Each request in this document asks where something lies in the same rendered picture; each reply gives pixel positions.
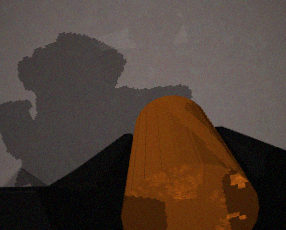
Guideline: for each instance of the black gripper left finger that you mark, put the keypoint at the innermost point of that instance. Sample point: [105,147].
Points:
[89,198]

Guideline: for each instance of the orange cylinder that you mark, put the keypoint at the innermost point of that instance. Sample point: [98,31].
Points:
[182,175]

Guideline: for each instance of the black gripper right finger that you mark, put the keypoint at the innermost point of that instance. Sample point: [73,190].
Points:
[265,167]

